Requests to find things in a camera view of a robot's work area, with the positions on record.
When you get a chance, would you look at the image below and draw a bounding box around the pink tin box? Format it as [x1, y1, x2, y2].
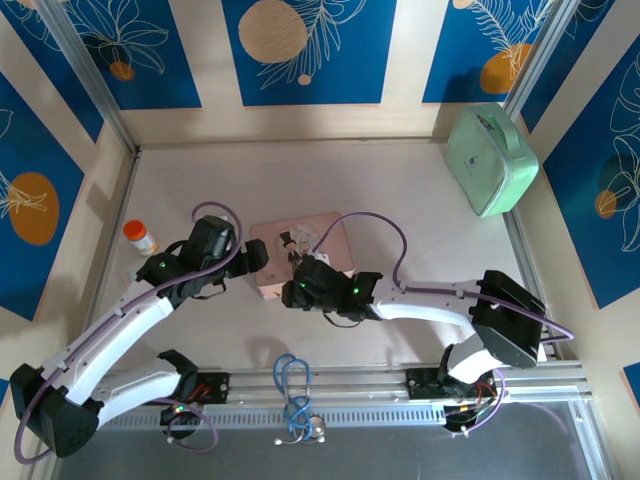
[249, 211, 355, 301]

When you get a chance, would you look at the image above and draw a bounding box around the orange cap pill bottle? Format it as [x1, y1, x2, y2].
[123, 219, 161, 257]

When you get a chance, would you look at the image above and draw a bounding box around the blue stethoscope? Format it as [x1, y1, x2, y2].
[272, 352, 327, 446]

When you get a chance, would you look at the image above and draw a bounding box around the mint green zip case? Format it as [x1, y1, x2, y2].
[443, 103, 540, 219]

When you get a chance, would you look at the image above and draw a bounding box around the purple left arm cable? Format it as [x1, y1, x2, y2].
[14, 201, 246, 464]

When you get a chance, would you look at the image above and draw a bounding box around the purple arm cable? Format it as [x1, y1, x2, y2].
[312, 212, 576, 436]
[14, 201, 246, 464]

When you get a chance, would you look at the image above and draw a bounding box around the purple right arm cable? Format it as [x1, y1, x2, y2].
[312, 212, 576, 436]

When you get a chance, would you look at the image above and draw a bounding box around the aluminium frame cross rail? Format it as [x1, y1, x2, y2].
[42, 358, 594, 415]

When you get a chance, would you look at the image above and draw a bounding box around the aluminium table side rail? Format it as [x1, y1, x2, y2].
[505, 212, 559, 361]
[69, 147, 142, 372]

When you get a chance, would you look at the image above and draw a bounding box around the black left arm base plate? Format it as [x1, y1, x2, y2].
[138, 370, 231, 406]

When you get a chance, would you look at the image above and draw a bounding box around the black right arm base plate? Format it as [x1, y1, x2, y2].
[405, 367, 504, 401]

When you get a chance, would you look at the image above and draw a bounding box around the grey slotted cable duct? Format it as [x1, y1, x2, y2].
[62, 405, 581, 432]

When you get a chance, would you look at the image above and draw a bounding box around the blue floral wall panel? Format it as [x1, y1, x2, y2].
[542, 34, 640, 310]
[422, 0, 556, 105]
[519, 0, 617, 134]
[0, 0, 105, 145]
[222, 0, 399, 107]
[0, 72, 85, 321]
[69, 0, 203, 111]

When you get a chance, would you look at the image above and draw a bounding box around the aluminium frame post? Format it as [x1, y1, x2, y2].
[502, 0, 577, 121]
[37, 0, 142, 156]

